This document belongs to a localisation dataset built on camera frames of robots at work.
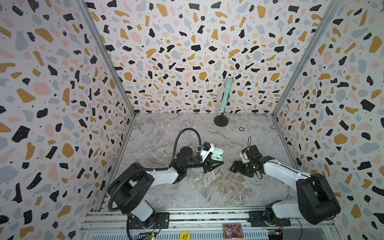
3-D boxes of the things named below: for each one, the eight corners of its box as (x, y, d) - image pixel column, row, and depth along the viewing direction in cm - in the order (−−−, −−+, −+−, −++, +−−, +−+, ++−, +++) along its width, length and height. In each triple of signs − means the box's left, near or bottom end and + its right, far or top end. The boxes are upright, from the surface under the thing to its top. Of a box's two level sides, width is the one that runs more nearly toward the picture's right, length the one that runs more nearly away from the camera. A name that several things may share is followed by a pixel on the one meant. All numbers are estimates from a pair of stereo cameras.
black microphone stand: (220, 128, 116) (220, 126, 113) (211, 121, 121) (212, 119, 118) (230, 121, 121) (231, 118, 119) (222, 115, 126) (222, 112, 123)
